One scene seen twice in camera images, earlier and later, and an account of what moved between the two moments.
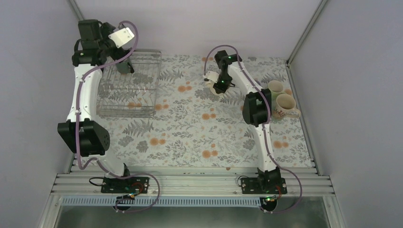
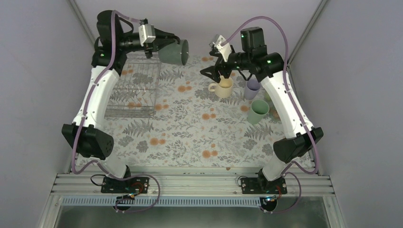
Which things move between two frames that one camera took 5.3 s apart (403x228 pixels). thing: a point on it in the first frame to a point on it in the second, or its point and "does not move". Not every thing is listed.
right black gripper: x=221 y=89 to x=213 y=69
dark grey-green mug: x=124 y=67 to x=177 y=53
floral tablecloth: x=194 y=128 does not move
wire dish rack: x=131 y=95 does not move
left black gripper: x=119 y=54 to x=158 y=43
